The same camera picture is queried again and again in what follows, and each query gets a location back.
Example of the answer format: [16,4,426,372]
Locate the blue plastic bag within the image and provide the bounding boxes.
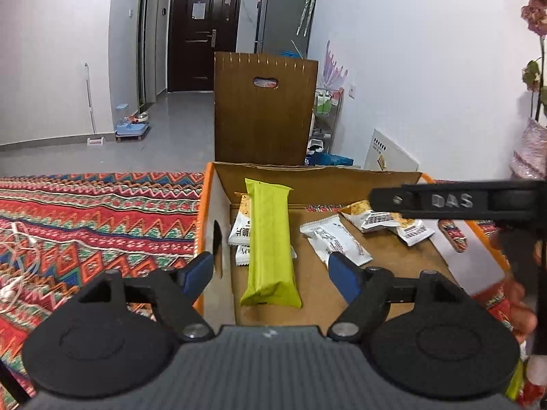
[304,154,355,167]

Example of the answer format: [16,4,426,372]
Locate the grey refrigerator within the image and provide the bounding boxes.
[255,0,319,58]

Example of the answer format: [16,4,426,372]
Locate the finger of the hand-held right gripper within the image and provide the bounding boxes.
[369,183,428,220]

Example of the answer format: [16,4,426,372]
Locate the white cable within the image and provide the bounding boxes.
[0,222,184,305]

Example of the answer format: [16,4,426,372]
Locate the white floor mop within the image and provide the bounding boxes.
[82,63,106,147]

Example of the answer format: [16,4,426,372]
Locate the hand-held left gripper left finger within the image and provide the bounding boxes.
[77,251,215,342]

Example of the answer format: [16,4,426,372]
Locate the pink ceramic vase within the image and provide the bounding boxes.
[510,117,547,180]

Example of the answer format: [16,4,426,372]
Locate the dried pink roses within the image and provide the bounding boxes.
[519,0,547,119]

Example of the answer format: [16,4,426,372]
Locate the blue pet feeder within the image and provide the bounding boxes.
[115,103,151,142]

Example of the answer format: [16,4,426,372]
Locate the red snack packet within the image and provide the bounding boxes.
[519,352,547,409]

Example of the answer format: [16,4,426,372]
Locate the person's right hand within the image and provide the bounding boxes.
[489,228,540,344]

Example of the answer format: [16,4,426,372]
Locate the red cardboard box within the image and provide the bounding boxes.
[194,51,513,327]

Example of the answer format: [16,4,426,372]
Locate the purple flower wall sticker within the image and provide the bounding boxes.
[322,40,349,90]

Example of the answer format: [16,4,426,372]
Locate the patterned tablecloth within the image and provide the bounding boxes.
[0,172,535,399]

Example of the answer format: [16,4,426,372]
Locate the wire rack with bottles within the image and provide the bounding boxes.
[308,87,345,154]

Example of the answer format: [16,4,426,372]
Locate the folded umbrella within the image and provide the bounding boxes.
[296,0,319,37]

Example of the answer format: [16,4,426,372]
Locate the dark entrance door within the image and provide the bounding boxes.
[168,0,243,93]

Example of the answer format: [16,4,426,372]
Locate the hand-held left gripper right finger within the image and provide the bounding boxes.
[327,251,471,342]

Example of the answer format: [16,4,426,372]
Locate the white flat carton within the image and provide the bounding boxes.
[363,128,419,173]

